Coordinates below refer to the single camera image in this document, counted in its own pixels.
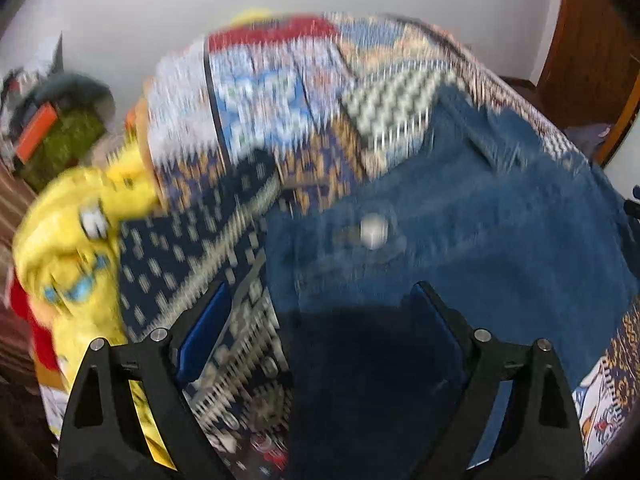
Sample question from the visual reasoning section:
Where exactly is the green patterned cloth cover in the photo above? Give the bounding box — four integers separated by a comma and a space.
19, 110, 110, 192

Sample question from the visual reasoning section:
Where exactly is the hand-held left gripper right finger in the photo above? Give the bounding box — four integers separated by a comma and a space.
410, 280, 587, 480

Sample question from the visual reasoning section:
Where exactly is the yellow curved object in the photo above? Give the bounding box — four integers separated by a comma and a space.
229, 7, 275, 27

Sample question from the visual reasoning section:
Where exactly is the red plush toy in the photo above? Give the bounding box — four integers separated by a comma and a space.
7, 277, 63, 391

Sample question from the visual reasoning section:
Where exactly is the yellow cartoon print garment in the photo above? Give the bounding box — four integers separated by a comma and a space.
11, 132, 176, 476

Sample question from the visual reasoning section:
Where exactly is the navy dotted cloth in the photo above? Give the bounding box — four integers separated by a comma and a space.
117, 147, 282, 343

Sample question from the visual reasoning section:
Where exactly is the orange box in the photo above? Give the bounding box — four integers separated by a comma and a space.
14, 101, 60, 160

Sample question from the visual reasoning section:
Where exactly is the blue denim jacket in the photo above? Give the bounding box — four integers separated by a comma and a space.
264, 82, 640, 480

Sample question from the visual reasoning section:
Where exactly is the brown striped curtain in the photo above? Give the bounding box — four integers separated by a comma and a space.
0, 157, 38, 391

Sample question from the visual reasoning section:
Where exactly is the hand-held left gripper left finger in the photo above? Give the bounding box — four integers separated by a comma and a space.
56, 280, 237, 480

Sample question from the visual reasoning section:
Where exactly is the brown wooden door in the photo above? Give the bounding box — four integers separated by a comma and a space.
536, 0, 640, 166

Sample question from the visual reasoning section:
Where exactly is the grey cushion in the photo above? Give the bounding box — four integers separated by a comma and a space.
32, 71, 117, 118

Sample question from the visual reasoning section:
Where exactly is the patchwork printed blanket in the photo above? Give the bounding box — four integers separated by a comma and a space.
117, 12, 640, 480

